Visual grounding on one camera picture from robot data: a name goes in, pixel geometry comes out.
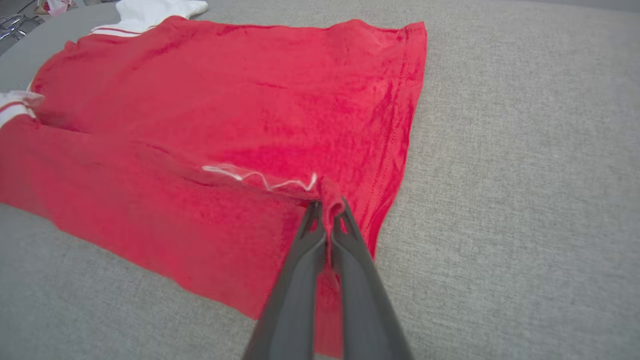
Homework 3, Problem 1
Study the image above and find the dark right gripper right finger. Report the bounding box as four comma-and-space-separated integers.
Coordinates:
330, 197, 415, 360

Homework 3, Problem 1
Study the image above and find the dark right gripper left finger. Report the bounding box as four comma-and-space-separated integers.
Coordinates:
242, 200, 329, 360

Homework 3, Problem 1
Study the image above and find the red and white t-shirt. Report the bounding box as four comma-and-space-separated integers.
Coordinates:
0, 0, 429, 359

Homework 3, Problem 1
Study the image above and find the grey fabric sofa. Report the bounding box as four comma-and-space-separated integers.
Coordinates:
0, 0, 640, 360

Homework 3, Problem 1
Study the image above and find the pink and white cloth item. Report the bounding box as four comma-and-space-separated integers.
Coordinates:
34, 0, 79, 16

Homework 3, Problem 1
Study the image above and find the shiny metal frame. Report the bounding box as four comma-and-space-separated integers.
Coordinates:
0, 14, 46, 44

